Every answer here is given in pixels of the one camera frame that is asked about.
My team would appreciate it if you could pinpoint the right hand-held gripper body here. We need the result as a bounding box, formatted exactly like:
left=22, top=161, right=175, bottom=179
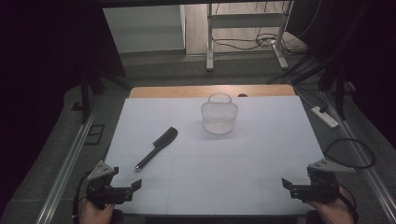
left=290, top=159, right=356, bottom=204

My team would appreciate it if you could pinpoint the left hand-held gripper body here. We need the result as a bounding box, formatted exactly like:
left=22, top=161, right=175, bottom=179
left=85, top=160, right=135, bottom=210

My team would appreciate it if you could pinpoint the black comb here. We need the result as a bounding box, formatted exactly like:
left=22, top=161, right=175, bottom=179
left=134, top=126, right=179, bottom=172

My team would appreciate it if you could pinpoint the white plastic basket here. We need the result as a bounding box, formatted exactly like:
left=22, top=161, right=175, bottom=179
left=200, top=92, right=239, bottom=135

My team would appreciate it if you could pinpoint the person's left hand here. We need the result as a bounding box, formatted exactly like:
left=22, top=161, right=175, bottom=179
left=78, top=199, right=116, bottom=224

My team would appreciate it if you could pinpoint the person's right hand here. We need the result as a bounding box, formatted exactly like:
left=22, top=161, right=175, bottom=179
left=306, top=186, right=356, bottom=224

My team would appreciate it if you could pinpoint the white power strip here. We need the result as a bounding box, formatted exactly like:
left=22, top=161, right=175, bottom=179
left=311, top=105, right=340, bottom=130

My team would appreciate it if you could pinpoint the black tripod stand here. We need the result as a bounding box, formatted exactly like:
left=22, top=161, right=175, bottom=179
left=317, top=60, right=358, bottom=121
left=70, top=66, right=134, bottom=125

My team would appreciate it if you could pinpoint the wooden table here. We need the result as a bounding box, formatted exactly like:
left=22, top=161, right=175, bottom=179
left=128, top=84, right=297, bottom=99

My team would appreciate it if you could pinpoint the white metal stand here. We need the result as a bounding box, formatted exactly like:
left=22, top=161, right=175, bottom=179
left=205, top=0, right=294, bottom=72

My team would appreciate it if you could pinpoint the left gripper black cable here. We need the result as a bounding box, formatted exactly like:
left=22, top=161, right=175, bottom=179
left=72, top=170, right=92, bottom=224

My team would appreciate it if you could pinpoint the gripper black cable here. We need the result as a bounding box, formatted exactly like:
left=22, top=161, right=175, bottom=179
left=338, top=184, right=360, bottom=224
left=72, top=170, right=92, bottom=224

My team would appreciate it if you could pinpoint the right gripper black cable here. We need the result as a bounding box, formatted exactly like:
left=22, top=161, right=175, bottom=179
left=338, top=184, right=360, bottom=224

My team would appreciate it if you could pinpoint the aluminium rail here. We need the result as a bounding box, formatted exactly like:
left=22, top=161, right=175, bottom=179
left=321, top=91, right=396, bottom=224
left=35, top=110, right=98, bottom=224

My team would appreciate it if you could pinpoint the black looped cable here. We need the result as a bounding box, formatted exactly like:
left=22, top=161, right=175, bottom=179
left=324, top=137, right=376, bottom=170

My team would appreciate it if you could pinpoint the tangle of black floor cables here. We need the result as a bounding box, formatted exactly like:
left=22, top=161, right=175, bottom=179
left=211, top=0, right=323, bottom=57

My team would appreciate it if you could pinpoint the white wall panel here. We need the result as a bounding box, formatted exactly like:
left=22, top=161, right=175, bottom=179
left=102, top=4, right=187, bottom=54

